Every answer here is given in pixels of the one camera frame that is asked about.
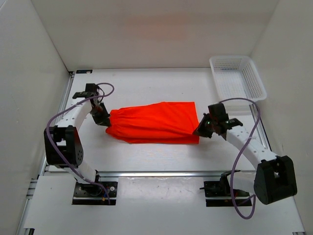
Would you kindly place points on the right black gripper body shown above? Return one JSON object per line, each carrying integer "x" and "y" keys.
{"x": 213, "y": 121}

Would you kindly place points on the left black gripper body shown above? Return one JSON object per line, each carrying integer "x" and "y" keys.
{"x": 100, "y": 110}

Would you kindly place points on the orange shorts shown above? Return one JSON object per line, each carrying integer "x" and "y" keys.
{"x": 164, "y": 122}

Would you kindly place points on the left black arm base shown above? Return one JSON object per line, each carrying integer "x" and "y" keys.
{"x": 91, "y": 195}

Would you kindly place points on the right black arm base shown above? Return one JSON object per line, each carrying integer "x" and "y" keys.
{"x": 217, "y": 193}

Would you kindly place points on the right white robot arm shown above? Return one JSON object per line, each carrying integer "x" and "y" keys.
{"x": 274, "y": 177}

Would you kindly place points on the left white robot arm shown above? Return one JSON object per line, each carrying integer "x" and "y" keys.
{"x": 63, "y": 147}

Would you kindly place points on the white plastic basket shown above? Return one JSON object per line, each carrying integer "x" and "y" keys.
{"x": 236, "y": 79}

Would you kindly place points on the aluminium table rail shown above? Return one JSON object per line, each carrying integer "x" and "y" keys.
{"x": 160, "y": 173}

